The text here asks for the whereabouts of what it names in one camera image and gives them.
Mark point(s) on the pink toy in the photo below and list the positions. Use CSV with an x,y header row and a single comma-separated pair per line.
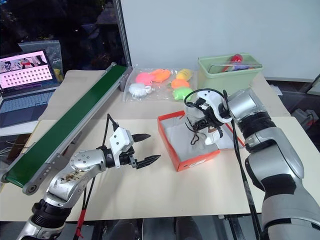
x,y
143,78

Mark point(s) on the brown cardboard piece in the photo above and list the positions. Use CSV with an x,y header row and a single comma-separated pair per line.
x,y
18,146

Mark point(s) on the light green plastic bin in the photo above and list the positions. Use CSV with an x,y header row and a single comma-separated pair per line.
x,y
225,80

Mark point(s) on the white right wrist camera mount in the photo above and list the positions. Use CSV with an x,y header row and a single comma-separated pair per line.
x,y
212,98

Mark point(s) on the red toy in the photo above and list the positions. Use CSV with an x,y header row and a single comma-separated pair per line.
x,y
236,59

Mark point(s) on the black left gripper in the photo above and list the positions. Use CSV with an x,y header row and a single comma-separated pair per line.
x,y
126,157

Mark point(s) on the clear zip bag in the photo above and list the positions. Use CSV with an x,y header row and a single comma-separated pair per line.
x,y
53,53

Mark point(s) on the clear plastic toy bag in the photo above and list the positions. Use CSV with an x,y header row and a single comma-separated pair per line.
x,y
160,87

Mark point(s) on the yellow toy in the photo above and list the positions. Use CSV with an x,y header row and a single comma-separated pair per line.
x,y
184,74

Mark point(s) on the green conveyor belt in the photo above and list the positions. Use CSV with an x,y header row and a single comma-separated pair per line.
x,y
72,117

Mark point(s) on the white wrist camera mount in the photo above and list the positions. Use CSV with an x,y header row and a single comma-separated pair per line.
x,y
212,98
119,140

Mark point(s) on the gray box with red part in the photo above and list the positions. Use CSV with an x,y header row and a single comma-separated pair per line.
x,y
306,117

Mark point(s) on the orange toy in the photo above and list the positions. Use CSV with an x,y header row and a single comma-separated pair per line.
x,y
180,83
161,75

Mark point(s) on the white tissue paper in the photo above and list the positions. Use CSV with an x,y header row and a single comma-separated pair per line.
x,y
177,140

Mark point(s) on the open laptop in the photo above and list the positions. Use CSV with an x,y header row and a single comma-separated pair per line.
x,y
25,87

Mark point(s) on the dark rounded shape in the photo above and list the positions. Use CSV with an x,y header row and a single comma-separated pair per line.
x,y
126,230

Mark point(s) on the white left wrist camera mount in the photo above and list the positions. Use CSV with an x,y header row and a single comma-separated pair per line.
x,y
119,140

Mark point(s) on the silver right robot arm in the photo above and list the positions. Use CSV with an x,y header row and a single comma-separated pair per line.
x,y
275,155

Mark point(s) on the white toy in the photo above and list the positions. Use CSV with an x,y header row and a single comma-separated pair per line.
x,y
137,90

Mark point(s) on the white shoe with black laces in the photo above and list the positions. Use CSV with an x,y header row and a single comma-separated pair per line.
x,y
212,138

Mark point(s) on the green toy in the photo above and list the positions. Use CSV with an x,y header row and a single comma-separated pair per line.
x,y
182,93

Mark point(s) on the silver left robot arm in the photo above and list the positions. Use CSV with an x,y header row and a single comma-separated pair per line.
x,y
75,166

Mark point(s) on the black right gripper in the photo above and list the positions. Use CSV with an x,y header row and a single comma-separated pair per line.
x,y
212,116

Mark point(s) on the orange cardboard shoebox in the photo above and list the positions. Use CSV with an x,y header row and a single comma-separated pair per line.
x,y
197,163

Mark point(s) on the white upright frame post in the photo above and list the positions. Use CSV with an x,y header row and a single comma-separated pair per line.
x,y
125,32

